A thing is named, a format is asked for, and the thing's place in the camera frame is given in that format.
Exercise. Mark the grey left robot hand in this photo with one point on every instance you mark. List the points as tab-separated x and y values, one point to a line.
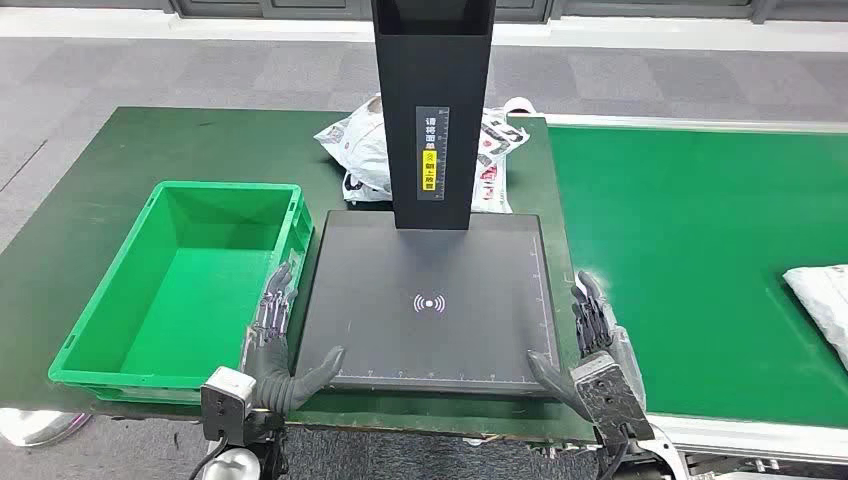
272	358

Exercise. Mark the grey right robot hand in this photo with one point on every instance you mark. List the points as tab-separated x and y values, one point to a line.
593	318

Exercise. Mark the grey parcel bag red print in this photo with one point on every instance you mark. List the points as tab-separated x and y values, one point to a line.
825	305

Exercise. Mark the green conveyor belt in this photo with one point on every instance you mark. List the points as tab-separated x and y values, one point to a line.
696	265

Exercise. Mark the black inbound scanner machine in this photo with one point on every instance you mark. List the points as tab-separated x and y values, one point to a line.
397	298

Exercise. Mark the green plastic crate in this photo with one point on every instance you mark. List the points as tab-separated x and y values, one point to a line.
199	298

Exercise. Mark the white black-red printed mailer bag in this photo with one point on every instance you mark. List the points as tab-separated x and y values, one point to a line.
497	152

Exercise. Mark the white tape roll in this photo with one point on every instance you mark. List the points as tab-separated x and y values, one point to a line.
522	104

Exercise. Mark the black yellow ruler label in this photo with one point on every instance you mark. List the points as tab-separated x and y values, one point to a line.
432	152

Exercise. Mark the white plastic mailer bag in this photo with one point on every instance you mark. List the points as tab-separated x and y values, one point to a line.
361	142

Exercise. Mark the chrome round floor base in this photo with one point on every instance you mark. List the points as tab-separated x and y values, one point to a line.
40	427

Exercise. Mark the dark green table mat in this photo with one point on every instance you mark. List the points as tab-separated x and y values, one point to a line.
132	152

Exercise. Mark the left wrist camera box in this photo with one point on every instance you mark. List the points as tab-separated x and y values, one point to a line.
225	404

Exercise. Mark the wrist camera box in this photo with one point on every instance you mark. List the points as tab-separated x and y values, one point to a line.
609	397
225	404

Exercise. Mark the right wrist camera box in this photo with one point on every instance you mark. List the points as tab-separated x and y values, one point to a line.
609	397

